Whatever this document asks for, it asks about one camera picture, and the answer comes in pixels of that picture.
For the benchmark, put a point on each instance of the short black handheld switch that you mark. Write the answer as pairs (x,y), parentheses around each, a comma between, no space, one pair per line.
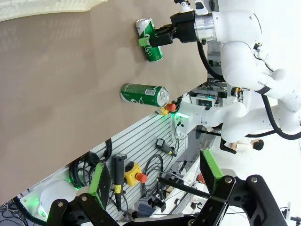
(162,144)

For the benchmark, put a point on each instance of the person white shirt black hair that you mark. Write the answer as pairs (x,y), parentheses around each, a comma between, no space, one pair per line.
(257,144)

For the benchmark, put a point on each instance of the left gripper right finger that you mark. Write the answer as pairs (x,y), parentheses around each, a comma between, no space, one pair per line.
(211,179)

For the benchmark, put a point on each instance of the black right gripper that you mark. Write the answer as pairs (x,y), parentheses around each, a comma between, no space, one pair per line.
(184,27)

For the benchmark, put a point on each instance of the yellow emergency stop button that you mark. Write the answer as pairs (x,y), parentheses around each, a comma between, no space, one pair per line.
(170,107)
(132,173)

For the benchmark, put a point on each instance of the aluminium slotted mounting plate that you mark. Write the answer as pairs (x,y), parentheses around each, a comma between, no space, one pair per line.
(141,141)

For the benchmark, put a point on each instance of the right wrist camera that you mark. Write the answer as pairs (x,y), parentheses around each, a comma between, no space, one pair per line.
(200,7)

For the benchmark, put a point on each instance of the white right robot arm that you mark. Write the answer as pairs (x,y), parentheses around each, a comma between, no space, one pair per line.
(235,63)

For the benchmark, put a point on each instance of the grey controller box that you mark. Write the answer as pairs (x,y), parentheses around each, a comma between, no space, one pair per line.
(205,102)

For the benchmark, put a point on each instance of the cream folding basket brown rim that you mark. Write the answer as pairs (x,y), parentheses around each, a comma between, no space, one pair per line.
(35,9)

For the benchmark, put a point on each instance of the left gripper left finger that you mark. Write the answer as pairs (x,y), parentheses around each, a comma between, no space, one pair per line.
(101,186)

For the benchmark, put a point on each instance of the green drink can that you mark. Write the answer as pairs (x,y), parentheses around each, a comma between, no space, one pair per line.
(138,94)
(152,53)

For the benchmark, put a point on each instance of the black metal rod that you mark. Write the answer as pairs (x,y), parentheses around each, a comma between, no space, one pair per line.
(183,187)

